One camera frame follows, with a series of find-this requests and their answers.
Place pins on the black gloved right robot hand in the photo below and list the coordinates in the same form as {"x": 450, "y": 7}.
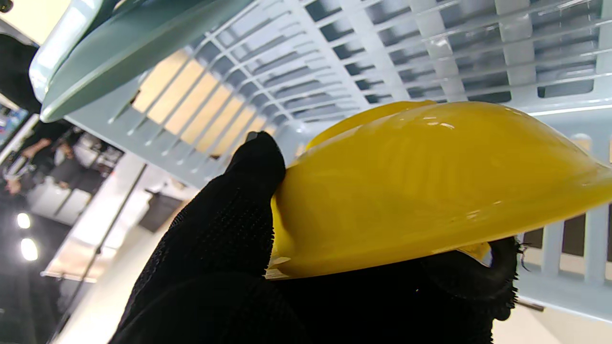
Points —
{"x": 16, "y": 67}

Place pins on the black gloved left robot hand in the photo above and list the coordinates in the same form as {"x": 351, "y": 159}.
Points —
{"x": 210, "y": 267}

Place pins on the teal plastic plate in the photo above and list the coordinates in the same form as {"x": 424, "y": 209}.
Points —
{"x": 134, "y": 43}

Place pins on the yellow plastic plate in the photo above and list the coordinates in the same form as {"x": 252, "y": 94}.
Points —
{"x": 406, "y": 181}

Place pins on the light blue plastic dish basket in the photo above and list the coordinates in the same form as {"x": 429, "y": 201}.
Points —
{"x": 430, "y": 43}

